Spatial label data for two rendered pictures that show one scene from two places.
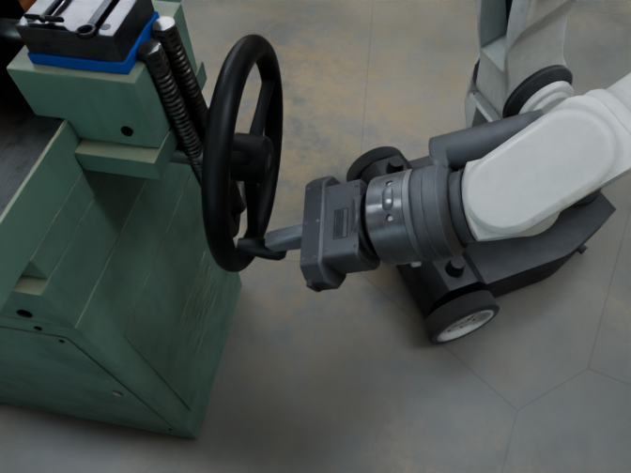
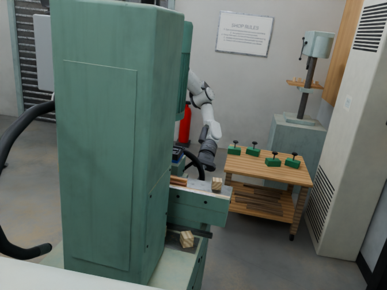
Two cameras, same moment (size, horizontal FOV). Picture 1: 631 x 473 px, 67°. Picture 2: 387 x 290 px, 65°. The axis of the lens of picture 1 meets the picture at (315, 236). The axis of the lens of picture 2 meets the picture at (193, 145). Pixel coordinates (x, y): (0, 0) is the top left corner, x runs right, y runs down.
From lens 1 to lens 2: 148 cm
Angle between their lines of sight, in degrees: 72
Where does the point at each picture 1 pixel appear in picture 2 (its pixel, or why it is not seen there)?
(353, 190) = (201, 153)
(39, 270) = not seen: hidden behind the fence
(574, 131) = (214, 123)
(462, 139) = (203, 135)
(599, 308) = not seen: hidden behind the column
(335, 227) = (208, 158)
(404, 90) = (19, 229)
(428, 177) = (208, 140)
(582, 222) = not seen: hidden behind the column
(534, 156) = (215, 128)
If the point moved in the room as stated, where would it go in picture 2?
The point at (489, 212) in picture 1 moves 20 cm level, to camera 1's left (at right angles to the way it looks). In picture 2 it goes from (219, 136) to (220, 149)
